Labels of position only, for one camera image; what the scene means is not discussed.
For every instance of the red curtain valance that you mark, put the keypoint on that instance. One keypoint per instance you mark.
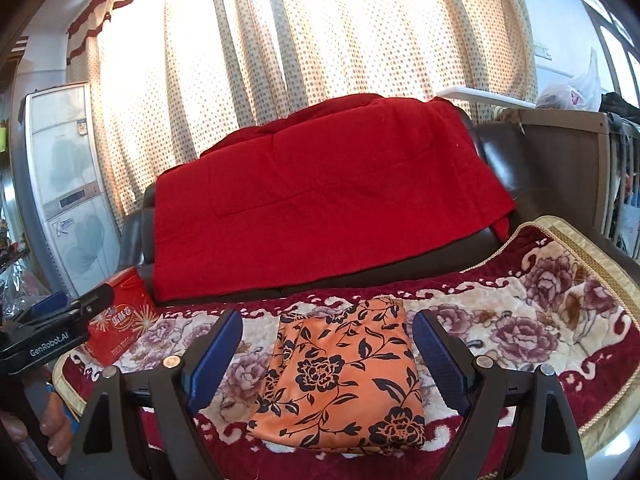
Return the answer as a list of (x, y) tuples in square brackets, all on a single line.
[(107, 7)]

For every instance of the maroon floral plush blanket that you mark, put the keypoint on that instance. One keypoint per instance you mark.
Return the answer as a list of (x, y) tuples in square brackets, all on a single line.
[(525, 320)]

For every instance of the red blanket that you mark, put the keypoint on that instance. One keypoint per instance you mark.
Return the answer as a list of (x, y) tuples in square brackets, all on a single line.
[(325, 200)]

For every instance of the red gift box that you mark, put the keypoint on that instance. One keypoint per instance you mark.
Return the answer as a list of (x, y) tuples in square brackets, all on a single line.
[(120, 320)]

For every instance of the dark leather sofa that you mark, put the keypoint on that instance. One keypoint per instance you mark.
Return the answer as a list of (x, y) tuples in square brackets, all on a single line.
[(500, 155)]

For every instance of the orange floral garment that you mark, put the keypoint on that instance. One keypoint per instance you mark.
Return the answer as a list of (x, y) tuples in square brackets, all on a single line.
[(340, 385)]

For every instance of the white plastic bag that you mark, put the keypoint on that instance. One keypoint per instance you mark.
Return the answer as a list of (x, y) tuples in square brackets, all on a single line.
[(575, 90)]

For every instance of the brown wooden crib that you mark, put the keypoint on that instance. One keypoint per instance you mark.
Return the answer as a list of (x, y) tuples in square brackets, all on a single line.
[(560, 150)]

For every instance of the person's left hand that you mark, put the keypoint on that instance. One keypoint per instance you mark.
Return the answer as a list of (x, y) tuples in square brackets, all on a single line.
[(57, 427)]

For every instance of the dark cloth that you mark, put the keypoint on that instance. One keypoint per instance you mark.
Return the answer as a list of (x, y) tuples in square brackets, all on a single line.
[(620, 102)]

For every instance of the white board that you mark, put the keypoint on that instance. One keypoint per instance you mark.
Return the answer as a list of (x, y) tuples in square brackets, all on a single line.
[(480, 94)]

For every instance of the white standing air conditioner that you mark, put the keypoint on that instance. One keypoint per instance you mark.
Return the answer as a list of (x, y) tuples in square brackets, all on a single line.
[(65, 185)]

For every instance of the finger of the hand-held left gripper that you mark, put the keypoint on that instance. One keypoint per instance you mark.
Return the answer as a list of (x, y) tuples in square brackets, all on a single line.
[(47, 305), (92, 300)]

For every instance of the window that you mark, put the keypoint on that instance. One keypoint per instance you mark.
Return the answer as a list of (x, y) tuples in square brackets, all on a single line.
[(615, 55)]

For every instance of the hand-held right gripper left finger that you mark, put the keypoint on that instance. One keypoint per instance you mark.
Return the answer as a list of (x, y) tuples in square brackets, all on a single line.
[(210, 360)]

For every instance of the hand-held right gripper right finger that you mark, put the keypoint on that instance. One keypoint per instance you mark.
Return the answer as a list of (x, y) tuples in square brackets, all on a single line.
[(440, 355)]

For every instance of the cream dotted curtain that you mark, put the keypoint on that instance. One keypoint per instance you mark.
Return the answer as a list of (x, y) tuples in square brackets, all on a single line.
[(300, 35)]

